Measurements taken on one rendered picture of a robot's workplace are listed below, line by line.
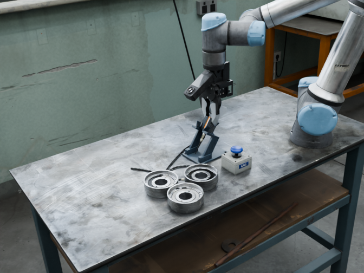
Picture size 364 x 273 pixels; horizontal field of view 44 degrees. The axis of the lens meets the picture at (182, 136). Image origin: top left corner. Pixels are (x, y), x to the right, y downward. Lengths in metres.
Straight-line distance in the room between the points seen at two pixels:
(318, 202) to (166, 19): 1.77
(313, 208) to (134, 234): 0.78
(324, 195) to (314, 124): 0.46
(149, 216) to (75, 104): 1.74
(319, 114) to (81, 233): 0.78
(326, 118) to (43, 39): 1.80
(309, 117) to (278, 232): 0.45
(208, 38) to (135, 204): 0.55
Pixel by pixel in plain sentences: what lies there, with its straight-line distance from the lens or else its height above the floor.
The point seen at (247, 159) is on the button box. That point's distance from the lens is 1.46.
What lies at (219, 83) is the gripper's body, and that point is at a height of 1.06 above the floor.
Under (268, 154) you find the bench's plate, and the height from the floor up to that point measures 0.80.
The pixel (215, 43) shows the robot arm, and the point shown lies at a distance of 1.40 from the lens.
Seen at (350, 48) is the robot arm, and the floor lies 1.19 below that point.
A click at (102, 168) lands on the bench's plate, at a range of 1.53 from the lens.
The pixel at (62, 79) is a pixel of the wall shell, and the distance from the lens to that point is 2.85.
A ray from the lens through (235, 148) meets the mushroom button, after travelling 1.45.
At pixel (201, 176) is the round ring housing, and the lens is 1.42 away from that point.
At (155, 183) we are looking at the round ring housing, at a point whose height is 0.82.
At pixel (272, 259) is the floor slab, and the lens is 2.34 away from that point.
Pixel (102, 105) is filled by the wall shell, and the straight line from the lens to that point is 3.01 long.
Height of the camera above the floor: 1.57
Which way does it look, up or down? 27 degrees down
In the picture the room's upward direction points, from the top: 3 degrees counter-clockwise
